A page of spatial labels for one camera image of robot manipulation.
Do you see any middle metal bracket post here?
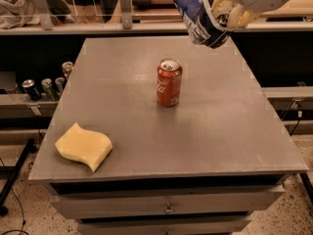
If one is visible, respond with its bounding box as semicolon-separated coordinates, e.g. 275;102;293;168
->
119;0;133;29

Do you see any grey cloth pile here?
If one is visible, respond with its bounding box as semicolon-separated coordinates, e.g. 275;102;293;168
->
0;0;71;30

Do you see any silver soda can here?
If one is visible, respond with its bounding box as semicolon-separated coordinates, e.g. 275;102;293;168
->
55;77;66;94

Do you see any lower drawer with handle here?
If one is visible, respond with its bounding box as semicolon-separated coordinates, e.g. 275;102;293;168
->
77;215;250;235

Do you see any green soda can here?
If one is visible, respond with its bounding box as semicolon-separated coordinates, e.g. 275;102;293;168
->
41;78;58;101

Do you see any left metal bracket post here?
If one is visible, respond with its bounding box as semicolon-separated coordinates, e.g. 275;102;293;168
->
33;0;54;30

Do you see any blue chip bag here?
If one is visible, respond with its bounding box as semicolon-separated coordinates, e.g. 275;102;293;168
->
173;0;231;49

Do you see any drawer with handle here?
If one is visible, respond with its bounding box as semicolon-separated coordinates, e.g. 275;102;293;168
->
51;185;285;219
77;215;250;235

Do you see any metal bracket post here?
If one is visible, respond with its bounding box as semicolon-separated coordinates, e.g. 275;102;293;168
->
33;0;54;30
119;0;133;29

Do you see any black stand leg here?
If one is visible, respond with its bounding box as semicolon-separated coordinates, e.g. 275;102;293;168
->
0;138;37;216

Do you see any tan soda can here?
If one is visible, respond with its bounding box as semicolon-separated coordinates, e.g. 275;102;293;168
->
62;62;73;79

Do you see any yellow sponge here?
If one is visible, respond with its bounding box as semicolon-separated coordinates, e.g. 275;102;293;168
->
55;122;112;172

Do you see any red soda can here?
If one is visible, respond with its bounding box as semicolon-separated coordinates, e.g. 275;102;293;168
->
156;58;183;107

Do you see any upper drawer with handle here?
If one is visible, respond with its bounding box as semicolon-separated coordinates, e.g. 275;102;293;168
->
51;185;285;219

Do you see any dark blue soda can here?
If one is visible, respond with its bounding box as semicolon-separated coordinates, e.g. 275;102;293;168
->
22;79;41;101

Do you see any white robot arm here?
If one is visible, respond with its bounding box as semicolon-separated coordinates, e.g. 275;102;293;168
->
211;0;290;28

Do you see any black floor cable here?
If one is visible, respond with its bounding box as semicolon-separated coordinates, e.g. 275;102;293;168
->
0;157;30;235

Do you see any grey drawer cabinet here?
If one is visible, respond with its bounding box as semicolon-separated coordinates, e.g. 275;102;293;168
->
29;36;306;224

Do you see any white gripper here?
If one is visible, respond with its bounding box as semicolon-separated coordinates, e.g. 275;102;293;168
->
211;0;290;28

